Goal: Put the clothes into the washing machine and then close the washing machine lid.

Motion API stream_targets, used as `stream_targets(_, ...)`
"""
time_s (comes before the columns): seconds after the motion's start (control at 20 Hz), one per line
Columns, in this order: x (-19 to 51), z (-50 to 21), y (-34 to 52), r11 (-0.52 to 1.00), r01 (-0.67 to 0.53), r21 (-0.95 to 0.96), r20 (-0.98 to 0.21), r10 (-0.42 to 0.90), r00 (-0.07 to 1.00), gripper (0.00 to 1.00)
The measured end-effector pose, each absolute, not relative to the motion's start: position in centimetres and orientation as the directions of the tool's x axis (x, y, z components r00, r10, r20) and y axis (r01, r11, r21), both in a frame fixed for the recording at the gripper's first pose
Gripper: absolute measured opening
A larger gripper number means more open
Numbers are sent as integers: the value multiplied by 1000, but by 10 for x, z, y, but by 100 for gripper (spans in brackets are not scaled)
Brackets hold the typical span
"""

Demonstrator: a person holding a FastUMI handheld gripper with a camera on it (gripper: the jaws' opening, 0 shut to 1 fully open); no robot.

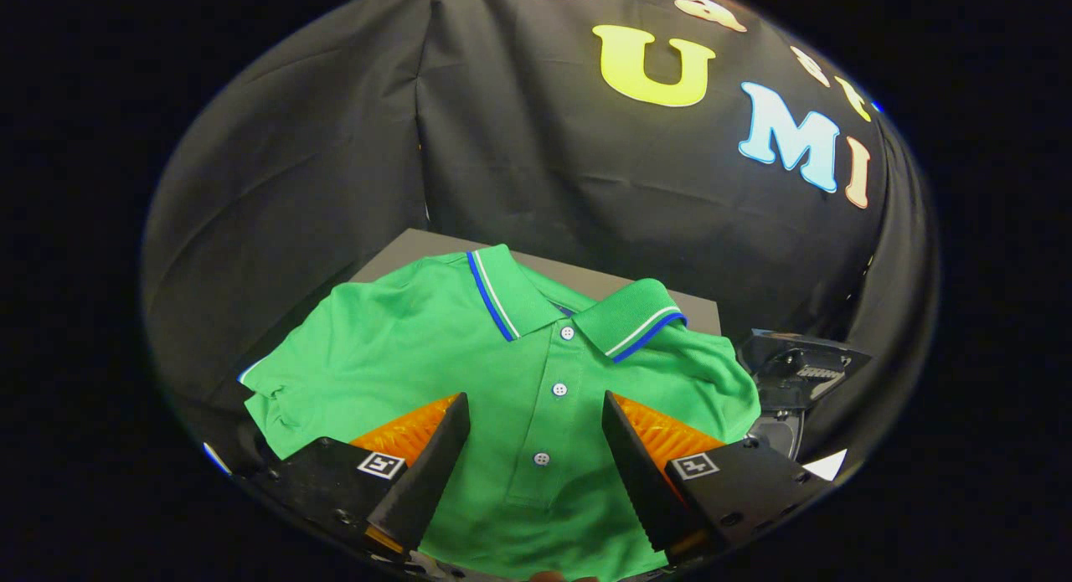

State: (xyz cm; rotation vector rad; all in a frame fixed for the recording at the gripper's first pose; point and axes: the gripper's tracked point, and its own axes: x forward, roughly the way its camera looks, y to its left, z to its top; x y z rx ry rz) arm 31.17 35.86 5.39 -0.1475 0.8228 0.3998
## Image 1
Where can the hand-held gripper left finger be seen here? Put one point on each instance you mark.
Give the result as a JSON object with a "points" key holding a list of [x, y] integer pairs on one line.
{"points": [[427, 473]]}

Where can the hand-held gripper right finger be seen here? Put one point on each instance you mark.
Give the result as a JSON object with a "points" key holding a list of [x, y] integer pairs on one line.
{"points": [[641, 473]]}

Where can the green polo shirt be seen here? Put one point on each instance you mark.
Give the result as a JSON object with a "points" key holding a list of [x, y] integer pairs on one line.
{"points": [[402, 356]]}

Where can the white board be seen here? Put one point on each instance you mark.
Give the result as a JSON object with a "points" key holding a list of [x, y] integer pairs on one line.
{"points": [[827, 466]]}

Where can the black backdrop cloth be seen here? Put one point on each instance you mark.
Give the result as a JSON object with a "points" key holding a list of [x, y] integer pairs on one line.
{"points": [[335, 146]]}

